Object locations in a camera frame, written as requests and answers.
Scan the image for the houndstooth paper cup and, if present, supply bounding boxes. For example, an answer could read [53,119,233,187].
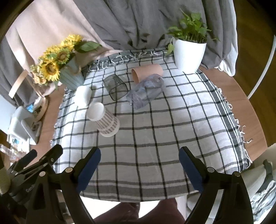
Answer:
[87,102,120,137]

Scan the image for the white ceramic cup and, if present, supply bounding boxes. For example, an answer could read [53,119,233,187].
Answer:
[74,86,92,107]

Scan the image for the clear bluish plastic cup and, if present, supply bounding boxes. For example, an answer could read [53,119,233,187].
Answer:
[126,74,166,110]

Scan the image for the terracotta pink cup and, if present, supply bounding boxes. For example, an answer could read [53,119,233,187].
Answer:
[131,64,163,84]

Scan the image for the clear water bottle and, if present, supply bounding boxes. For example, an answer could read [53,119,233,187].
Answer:
[0,144,20,161]

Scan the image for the striped cushion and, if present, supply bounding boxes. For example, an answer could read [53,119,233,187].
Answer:
[251,180,275,223]

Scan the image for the round wooden tray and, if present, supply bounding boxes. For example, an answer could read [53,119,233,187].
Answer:
[32,97,49,122]

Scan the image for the maroon trouser legs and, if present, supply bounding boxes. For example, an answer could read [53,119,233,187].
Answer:
[92,197,186,224]

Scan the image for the ribbed blue-grey vase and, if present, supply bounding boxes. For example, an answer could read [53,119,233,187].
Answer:
[59,56,84,91]

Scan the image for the sunflower bouquet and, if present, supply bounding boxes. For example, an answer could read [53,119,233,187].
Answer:
[30,34,102,86]

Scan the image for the plaid grey white tablecloth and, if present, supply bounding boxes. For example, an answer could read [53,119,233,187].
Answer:
[51,49,251,202]

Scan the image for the pink beige cloth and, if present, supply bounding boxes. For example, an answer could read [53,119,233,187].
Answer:
[1,1,117,105]

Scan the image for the grey curtain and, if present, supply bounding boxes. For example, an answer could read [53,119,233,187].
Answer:
[0,0,239,108]

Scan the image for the white plant pot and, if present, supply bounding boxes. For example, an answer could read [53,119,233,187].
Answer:
[173,38,207,74]

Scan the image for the green potted plant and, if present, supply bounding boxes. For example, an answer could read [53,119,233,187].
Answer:
[166,8,212,55]

